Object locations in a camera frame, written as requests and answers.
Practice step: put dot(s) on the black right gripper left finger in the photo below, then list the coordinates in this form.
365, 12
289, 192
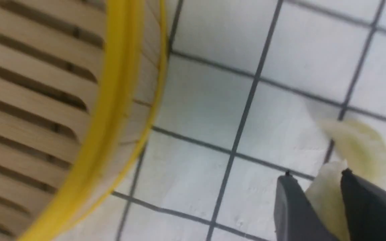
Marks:
295, 218

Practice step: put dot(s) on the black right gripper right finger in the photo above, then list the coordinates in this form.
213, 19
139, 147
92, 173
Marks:
365, 208

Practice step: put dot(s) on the green dumpling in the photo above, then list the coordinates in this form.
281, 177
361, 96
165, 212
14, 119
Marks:
360, 146
325, 196

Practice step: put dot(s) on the bamboo steamer tray yellow rim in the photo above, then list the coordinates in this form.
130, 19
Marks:
81, 83

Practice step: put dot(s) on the white grid tablecloth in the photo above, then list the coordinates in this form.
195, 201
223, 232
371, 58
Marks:
246, 82

